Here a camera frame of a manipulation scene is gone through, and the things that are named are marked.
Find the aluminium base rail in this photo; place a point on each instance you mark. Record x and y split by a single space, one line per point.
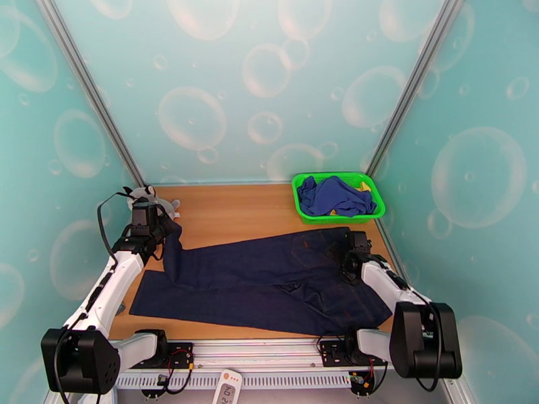
252 352

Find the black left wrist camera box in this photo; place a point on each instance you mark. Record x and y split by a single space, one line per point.
144 212

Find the small teal sticker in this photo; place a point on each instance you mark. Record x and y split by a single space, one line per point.
121 309

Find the royal blue garment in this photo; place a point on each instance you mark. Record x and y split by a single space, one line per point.
341 198

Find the white digital timer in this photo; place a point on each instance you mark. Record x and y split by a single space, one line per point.
227 388

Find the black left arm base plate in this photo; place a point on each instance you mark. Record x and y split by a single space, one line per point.
181 355

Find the green plastic basket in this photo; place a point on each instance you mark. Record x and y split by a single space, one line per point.
305 217

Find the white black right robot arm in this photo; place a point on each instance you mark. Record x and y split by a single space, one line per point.
387 285

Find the dark blue denim trousers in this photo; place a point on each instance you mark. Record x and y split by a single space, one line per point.
252 289

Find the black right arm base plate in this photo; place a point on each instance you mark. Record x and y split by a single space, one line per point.
332 352

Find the yellow garment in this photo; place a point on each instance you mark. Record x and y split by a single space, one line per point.
364 187

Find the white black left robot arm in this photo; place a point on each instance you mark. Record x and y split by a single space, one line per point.
105 289

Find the grey husky plush toy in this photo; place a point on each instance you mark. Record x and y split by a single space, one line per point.
168 206

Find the dark navy garment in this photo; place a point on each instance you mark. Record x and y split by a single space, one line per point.
306 194

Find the aluminium frame post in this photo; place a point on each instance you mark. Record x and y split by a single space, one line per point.
417 78
92 91

